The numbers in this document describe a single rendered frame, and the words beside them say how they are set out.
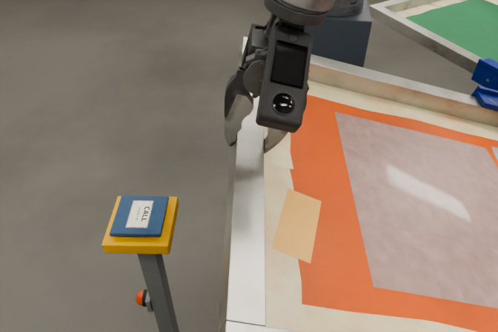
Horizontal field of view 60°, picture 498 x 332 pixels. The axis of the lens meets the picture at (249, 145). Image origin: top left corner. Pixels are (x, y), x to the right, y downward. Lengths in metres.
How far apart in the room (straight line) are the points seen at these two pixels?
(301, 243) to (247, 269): 0.11
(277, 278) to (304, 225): 0.09
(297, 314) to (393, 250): 0.17
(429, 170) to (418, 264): 0.21
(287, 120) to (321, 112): 0.32
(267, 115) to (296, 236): 0.17
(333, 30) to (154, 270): 0.69
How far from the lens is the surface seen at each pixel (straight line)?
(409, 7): 1.84
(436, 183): 0.75
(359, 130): 0.76
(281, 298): 0.49
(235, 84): 0.52
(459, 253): 0.66
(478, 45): 1.66
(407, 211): 0.66
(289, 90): 0.46
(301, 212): 0.57
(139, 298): 1.16
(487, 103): 0.96
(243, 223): 0.48
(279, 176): 0.60
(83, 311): 1.98
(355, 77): 0.84
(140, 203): 0.92
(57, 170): 2.58
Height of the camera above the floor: 1.64
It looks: 41 degrees down
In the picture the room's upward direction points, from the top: straight up
